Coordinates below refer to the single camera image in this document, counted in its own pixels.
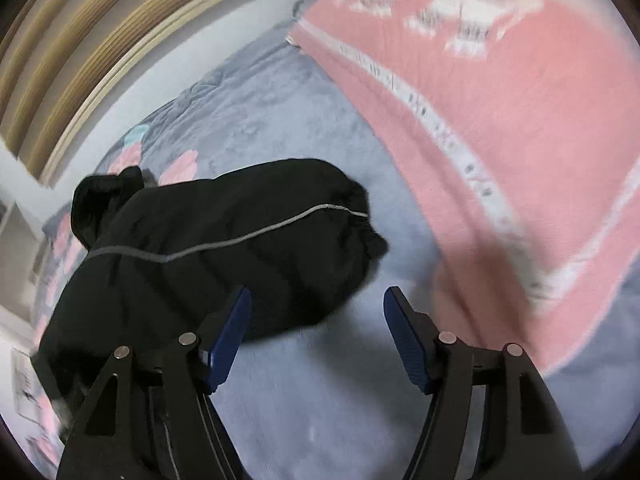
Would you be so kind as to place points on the black hooded jacket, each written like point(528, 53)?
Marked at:
point(159, 259)

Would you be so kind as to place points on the grey floral bed quilt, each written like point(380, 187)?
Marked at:
point(333, 400)

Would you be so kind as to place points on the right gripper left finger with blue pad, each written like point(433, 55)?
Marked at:
point(149, 415)

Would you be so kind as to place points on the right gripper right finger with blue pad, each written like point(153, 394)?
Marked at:
point(523, 434)

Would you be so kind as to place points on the white wall bookshelf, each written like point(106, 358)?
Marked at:
point(23, 251)

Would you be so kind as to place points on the pink pillow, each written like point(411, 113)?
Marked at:
point(515, 124)

